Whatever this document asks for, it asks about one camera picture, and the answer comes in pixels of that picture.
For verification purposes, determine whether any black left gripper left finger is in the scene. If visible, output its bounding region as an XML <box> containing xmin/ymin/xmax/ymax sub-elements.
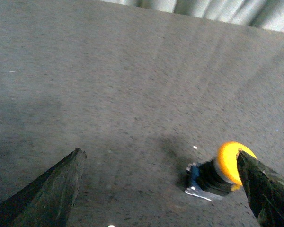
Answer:
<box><xmin>0</xmin><ymin>148</ymin><xmax>87</xmax><ymax>227</ymax></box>

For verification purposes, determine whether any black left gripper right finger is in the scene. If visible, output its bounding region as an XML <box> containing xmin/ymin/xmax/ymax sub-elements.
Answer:
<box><xmin>237</xmin><ymin>149</ymin><xmax>284</xmax><ymax>227</ymax></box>

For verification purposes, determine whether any yellow mushroom push button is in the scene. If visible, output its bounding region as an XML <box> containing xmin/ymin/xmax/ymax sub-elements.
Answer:
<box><xmin>185</xmin><ymin>141</ymin><xmax>256</xmax><ymax>201</ymax></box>

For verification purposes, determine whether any white pleated curtain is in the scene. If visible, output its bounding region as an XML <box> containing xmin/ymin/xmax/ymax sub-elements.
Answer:
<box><xmin>110</xmin><ymin>0</ymin><xmax>284</xmax><ymax>32</ymax></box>

